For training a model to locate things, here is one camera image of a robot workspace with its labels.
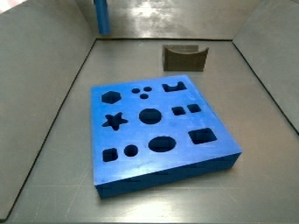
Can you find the blue round peg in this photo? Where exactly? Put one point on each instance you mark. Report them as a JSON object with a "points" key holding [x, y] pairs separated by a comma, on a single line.
{"points": [[102, 13]]}

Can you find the blue shape sorting board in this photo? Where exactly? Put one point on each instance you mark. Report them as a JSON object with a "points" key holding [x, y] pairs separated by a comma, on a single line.
{"points": [[155, 134]]}

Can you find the dark grey curved block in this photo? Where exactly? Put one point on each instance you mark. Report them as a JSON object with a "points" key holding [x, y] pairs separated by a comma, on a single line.
{"points": [[184, 58]]}

